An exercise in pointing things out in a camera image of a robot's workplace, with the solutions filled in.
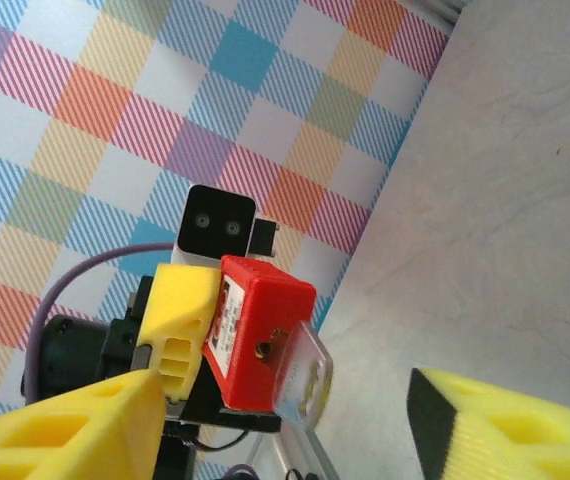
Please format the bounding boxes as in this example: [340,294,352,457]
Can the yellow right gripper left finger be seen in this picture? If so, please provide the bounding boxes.
[0,370,167,480]

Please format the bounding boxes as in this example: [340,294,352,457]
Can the long aluminium base rail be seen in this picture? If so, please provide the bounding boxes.
[247,424,341,480]

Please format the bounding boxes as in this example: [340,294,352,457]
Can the aluminium frame post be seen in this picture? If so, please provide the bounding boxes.
[422,0,472,24]

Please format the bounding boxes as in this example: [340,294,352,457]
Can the red padlock with white label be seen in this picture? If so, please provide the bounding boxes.
[198,253,317,412]

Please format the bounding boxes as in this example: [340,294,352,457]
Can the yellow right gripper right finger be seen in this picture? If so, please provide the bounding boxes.
[407,367,570,480]

